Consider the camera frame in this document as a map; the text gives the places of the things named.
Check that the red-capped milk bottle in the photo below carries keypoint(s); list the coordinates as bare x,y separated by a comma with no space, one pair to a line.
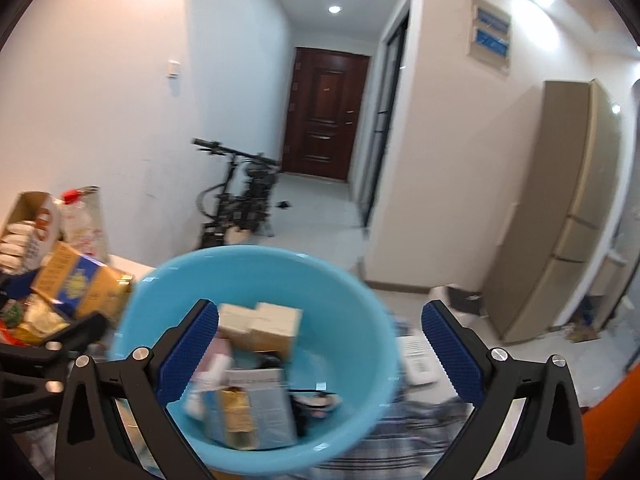
75,225

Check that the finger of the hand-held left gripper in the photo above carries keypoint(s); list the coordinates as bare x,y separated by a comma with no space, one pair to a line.
87,330

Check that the blue plastic basin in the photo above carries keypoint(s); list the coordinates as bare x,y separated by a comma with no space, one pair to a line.
345,320

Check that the beige refrigerator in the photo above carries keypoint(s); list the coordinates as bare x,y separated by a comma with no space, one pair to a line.
545,210

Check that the small cream box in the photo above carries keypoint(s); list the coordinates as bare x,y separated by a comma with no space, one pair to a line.
235,320

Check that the small black box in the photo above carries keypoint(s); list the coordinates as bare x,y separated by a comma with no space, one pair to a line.
270,361

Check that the cardboard box with scissors print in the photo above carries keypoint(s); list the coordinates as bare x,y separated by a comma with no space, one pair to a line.
35,230

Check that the white bin with black bag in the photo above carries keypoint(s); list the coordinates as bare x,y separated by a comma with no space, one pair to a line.
467,300

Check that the grey card packet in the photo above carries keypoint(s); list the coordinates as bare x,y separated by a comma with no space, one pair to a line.
272,405

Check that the tall cylinder tin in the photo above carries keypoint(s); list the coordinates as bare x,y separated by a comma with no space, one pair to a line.
97,220

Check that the black framed glass door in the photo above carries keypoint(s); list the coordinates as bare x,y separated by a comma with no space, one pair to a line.
385,110

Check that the green white packet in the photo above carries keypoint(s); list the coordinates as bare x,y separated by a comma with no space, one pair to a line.
30,320

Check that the white wall switch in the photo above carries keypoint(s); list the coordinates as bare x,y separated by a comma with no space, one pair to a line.
174,68

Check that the pink pouch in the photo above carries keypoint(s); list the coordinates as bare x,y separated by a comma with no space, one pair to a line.
217,355

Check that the cardboard clutter on floor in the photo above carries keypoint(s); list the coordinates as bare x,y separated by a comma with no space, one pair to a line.
580,330

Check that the yellow packet with blue print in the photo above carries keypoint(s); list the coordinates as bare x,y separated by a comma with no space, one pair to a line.
237,415
75,280

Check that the wall electrical panel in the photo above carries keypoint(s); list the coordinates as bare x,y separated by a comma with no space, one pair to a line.
490,35

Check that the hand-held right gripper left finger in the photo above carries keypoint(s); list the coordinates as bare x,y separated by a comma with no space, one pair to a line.
187,355

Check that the plaid shirt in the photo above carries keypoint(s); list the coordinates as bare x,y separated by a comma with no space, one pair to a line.
400,440

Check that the black electric bicycle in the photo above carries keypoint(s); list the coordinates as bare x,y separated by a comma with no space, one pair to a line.
250,200

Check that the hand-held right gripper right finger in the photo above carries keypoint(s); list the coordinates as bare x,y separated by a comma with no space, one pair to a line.
452,355

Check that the large cream box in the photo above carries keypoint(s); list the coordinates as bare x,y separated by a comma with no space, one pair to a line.
277,330

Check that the brown entrance door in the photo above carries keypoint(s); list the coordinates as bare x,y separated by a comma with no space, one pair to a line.
322,110

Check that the orange furniture edge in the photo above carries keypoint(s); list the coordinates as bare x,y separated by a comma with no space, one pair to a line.
615,435

